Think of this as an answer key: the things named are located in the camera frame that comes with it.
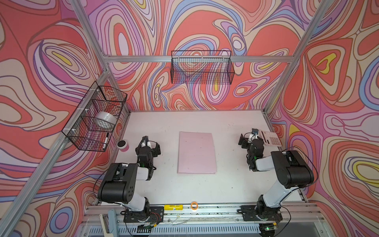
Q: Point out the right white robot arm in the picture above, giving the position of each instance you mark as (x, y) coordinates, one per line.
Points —
(291, 170)

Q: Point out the black wire basket left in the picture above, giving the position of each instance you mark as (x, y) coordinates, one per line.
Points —
(84, 130)

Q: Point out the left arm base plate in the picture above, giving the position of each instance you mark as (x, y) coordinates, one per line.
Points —
(152, 215)

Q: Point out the pink tape roll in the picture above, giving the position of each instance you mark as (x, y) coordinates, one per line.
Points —
(122, 145)

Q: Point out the yellow label strip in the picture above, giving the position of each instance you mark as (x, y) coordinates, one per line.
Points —
(173, 207)

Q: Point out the black marker pen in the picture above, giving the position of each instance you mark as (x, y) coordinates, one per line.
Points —
(105, 142)

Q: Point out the white tape roll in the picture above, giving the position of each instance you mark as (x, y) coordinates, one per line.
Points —
(107, 117)

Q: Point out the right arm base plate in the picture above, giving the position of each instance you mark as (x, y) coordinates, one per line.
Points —
(254, 213)

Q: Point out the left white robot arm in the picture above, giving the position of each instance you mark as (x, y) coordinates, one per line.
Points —
(119, 183)

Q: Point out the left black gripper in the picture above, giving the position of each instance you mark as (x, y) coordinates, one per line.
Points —
(154, 152)

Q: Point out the black wire basket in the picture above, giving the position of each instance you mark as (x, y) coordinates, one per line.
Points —
(84, 130)
(204, 67)

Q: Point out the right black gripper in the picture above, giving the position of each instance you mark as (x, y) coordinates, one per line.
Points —
(245, 141)

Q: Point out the black wire basket back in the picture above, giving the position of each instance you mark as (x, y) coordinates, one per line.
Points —
(204, 67)

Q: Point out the pink file folder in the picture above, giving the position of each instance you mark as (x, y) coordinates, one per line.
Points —
(196, 153)

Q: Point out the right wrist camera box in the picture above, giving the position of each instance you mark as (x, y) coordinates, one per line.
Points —
(254, 134)

